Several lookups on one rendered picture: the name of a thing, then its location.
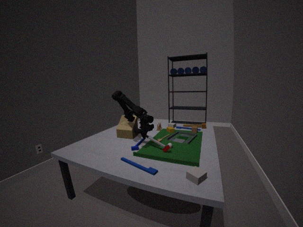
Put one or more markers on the green mat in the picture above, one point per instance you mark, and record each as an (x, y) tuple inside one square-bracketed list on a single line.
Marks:
[(178, 150)]

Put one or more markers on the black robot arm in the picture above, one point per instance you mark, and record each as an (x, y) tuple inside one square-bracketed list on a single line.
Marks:
[(136, 110)]

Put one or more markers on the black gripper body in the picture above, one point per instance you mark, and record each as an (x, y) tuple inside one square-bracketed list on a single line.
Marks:
[(140, 130)]

